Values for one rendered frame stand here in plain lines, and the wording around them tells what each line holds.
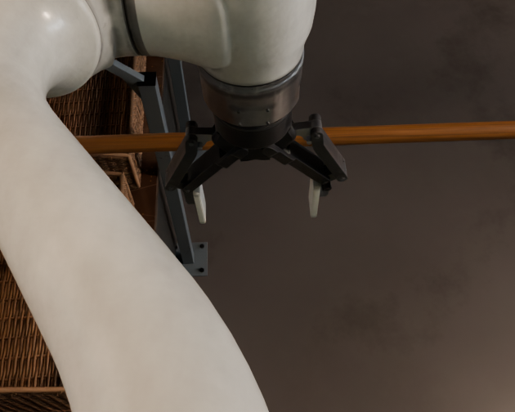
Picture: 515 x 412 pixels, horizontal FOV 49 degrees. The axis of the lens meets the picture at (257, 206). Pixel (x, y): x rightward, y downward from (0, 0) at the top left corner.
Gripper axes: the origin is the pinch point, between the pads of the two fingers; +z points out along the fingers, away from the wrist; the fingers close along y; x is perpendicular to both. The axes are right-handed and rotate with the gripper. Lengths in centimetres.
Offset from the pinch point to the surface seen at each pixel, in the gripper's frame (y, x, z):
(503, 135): 40.8, 19.7, 15.1
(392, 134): 22.5, 20.2, 13.9
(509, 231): 97, 63, 137
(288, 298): 10, 39, 134
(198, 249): -23, 60, 133
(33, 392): -47, -8, 56
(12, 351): -60, 6, 73
